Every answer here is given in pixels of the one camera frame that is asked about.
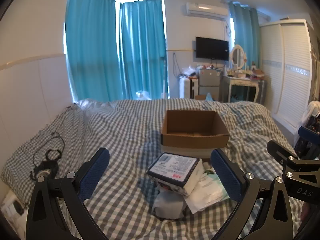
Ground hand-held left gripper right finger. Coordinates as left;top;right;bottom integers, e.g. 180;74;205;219
210;148;293;240

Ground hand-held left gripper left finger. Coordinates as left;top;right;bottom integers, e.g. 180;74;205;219
26;147;110;240

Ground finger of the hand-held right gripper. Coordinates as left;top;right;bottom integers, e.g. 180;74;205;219
267;140;300;167
298;126;320;160

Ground green and white plastic bag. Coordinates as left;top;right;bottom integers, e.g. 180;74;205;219
202;162;230;202

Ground labelled tissue pack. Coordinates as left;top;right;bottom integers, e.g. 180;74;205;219
147;152;204;197

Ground pale plastic bag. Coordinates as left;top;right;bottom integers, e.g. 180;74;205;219
151;189;188;220

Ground person's right hand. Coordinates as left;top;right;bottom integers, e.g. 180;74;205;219
301;201;313;222

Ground dark patterned bag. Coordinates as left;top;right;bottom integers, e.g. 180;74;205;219
295;116;320;160

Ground white hanging bag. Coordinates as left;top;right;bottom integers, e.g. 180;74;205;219
301;101;320;130

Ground checkered bedsheet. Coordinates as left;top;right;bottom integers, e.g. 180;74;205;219
0;99;304;240

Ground white slatted wardrobe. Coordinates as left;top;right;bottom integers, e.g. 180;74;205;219
259;19;317;130

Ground white dressing table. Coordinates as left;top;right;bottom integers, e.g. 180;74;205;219
222;75;267;103

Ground cosmetics clutter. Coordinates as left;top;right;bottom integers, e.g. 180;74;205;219
226;65;265;80

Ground clear plastic bag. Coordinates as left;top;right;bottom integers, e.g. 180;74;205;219
136;90;152;100

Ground white box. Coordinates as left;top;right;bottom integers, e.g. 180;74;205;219
0;192;28;221

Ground silver mini fridge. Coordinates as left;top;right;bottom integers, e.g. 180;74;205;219
198;69;220;102

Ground white suitcase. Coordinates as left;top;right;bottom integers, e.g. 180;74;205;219
179;77;192;99

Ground oval white mirror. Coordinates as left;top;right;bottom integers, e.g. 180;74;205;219
229;44;245;70

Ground plastic bag on suitcase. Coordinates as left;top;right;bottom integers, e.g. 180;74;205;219
182;66;198;78

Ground narrow teal curtain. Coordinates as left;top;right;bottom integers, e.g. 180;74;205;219
229;2;262;71

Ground wide teal curtain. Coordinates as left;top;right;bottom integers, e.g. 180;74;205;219
64;0;124;103

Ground white air conditioner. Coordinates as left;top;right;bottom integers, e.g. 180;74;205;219
185;2;229;19

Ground black cable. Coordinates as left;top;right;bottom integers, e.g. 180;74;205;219
32;132;65;178

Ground black strap device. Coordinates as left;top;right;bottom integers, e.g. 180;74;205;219
30;159;60;181

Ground hanging wall cable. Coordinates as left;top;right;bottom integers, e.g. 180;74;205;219
172;52;181;77

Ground black wall television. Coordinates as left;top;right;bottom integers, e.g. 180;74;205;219
195;37;229;61

